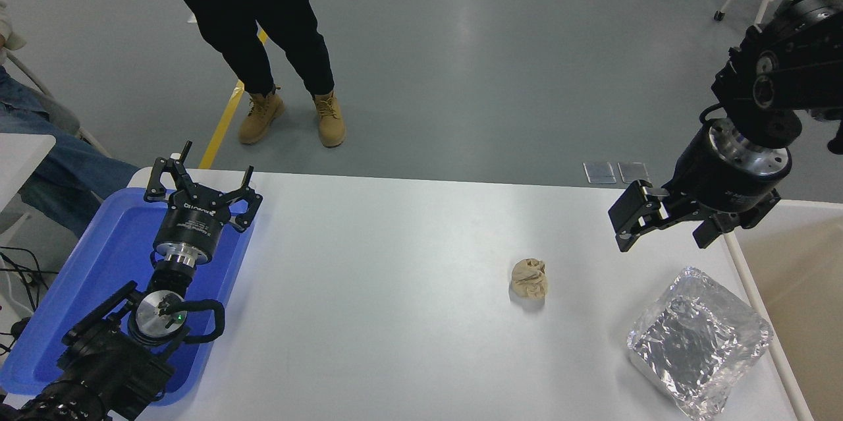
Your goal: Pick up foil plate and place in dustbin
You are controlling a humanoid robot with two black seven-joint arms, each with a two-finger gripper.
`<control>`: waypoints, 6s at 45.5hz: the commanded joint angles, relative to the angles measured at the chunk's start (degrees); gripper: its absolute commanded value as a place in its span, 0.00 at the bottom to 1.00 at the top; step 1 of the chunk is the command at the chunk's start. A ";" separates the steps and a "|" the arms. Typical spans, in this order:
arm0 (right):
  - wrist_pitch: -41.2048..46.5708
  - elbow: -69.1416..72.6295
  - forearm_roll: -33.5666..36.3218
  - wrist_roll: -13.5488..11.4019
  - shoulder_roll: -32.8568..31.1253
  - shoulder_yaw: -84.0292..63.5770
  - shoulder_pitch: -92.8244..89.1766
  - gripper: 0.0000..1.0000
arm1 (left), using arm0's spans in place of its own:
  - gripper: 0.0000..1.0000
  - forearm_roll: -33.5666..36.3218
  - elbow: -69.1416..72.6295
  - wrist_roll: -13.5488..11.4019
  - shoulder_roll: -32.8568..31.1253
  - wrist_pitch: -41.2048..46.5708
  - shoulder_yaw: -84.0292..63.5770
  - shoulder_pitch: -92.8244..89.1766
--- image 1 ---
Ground large pale bin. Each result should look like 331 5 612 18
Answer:
721 199 843 421

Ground seated person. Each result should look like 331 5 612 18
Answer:
0 1 139 239

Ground crumpled tan paper ball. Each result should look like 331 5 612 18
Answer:
509 258 549 302

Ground black floor cables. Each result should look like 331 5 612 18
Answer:
0 246 50 356

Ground blue plastic tray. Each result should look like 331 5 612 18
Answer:
0 187 256 407

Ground grey chair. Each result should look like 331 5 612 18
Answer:
5 52 111 158

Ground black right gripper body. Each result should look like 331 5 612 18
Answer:
665 123 791 215

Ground standing person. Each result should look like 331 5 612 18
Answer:
154 0 347 149

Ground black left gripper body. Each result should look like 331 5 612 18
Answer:
153 190 232 257

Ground metal floor plate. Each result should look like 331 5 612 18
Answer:
618 161 651 184
584 161 617 184

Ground silver foil plate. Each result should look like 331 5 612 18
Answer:
626 267 773 421

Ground white side table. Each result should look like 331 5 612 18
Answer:
0 134 57 234

